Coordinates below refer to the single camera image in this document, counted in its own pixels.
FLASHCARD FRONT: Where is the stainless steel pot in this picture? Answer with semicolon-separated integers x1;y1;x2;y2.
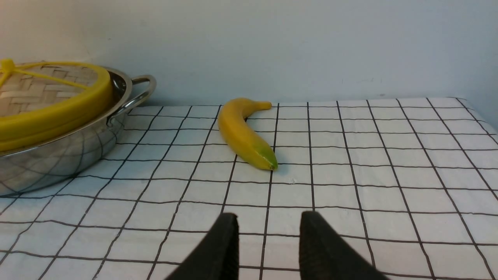
0;67;157;197

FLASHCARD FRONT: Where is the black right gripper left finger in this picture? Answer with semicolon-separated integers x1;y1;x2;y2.
166;213;239;280

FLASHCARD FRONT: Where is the yellow banana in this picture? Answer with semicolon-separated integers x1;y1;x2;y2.
217;98;279;170

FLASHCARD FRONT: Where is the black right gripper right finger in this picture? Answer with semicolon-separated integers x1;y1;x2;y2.
299;211;387;280

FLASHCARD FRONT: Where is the checkered white tablecloth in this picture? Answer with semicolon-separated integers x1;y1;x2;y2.
1;98;497;280

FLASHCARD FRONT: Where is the bamboo steamer lid yellow rim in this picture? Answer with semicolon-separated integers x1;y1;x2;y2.
1;59;114;152

